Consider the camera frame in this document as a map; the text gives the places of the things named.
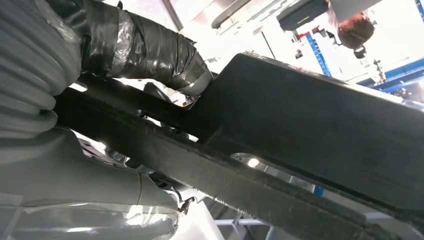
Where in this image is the blue metal shelf rack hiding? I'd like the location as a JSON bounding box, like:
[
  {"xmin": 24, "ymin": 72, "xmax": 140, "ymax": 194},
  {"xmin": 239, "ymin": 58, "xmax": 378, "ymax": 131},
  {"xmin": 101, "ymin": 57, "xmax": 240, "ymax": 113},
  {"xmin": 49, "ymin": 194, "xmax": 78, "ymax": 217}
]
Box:
[{"xmin": 304, "ymin": 31, "xmax": 424, "ymax": 102}]

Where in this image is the black case with yellow label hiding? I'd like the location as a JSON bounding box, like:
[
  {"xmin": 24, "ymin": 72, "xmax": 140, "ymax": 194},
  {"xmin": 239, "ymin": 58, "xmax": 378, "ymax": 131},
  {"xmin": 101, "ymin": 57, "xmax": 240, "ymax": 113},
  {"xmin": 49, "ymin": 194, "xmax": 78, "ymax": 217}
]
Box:
[{"xmin": 276, "ymin": 0, "xmax": 330, "ymax": 31}]

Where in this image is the person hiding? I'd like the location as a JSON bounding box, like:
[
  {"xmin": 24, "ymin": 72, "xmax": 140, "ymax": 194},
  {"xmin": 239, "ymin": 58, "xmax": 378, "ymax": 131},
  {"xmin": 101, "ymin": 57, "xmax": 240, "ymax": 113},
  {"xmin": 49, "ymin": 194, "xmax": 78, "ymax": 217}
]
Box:
[{"xmin": 326, "ymin": 0, "xmax": 385, "ymax": 51}]

